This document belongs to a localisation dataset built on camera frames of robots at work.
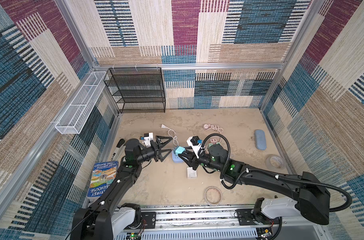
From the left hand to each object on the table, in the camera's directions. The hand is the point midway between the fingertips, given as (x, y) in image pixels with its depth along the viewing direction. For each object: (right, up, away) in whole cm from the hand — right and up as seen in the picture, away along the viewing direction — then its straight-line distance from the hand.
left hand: (172, 143), depth 73 cm
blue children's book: (-40, -20, +13) cm, 47 cm away
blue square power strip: (+2, -7, -2) cm, 7 cm away
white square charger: (+10, -19, +12) cm, 25 cm away
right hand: (+5, -5, -1) cm, 7 cm away
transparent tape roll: (+60, -14, +19) cm, 65 cm away
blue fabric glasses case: (+56, -1, +27) cm, 62 cm away
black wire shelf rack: (-28, +34, +36) cm, 57 cm away
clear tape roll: (+21, -29, +8) cm, 37 cm away
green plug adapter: (+17, +1, -12) cm, 21 cm away
